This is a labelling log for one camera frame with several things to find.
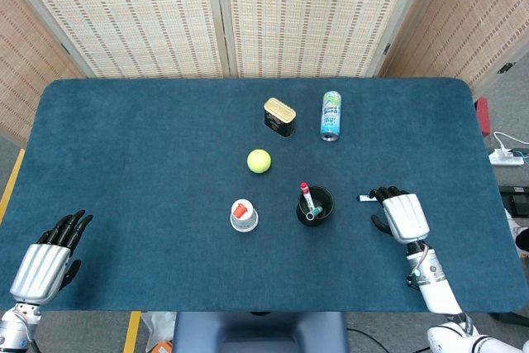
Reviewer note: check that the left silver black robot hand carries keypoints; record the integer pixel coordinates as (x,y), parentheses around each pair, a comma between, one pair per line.
(39,268)

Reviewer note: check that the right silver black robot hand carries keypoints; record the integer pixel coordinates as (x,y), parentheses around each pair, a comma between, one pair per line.
(405,216)

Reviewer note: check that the blue capped white marker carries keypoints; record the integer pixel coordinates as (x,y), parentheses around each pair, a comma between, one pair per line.
(363,198)

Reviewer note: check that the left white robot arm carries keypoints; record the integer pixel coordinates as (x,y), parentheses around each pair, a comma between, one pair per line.
(14,328)

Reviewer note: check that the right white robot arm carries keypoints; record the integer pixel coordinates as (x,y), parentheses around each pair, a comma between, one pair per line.
(434,282)

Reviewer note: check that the black mesh pen holder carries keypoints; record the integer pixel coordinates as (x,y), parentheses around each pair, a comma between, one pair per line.
(324,200)

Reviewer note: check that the red capped white marker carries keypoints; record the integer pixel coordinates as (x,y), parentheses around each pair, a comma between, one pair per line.
(306,196)

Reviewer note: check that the black table foot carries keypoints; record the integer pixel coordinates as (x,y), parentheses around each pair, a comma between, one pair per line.
(516,200)

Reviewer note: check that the white power strip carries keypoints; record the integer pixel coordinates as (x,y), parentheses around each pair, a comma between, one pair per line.
(505,158)

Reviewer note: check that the white shoe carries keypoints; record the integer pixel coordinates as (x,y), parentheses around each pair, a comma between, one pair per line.
(520,233)

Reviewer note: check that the light blue drink can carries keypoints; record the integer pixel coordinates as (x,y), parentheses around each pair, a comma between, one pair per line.
(330,115)

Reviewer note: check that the red box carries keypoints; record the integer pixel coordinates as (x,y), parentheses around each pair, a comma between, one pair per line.
(482,115)

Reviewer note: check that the clear plastic bag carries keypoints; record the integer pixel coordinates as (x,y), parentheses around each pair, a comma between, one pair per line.
(159,324)

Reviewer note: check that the blue table mat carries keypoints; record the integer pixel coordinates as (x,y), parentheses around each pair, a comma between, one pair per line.
(144,171)

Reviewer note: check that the orange box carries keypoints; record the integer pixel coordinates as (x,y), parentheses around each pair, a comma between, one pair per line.
(163,347)

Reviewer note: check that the yellow-green tennis ball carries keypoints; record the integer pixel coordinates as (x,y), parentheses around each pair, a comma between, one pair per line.
(259,161)

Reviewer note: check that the upturned white paper cup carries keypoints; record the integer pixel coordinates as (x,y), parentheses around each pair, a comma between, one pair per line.
(248,222)

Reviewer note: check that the black gold rectangular tin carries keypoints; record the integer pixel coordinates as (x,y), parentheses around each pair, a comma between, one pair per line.
(279,117)

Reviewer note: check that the small red plastic cup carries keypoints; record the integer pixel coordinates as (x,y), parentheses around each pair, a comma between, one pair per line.
(240,209)

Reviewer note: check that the black screen hinge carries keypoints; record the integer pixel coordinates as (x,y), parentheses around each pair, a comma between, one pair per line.
(506,68)
(387,49)

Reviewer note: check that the blue-grey robot torso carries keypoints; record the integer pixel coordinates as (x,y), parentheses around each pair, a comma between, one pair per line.
(256,332)

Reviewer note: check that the woven bamboo screen panel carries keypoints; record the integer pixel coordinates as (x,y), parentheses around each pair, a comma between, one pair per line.
(463,18)
(124,18)
(310,18)
(25,80)

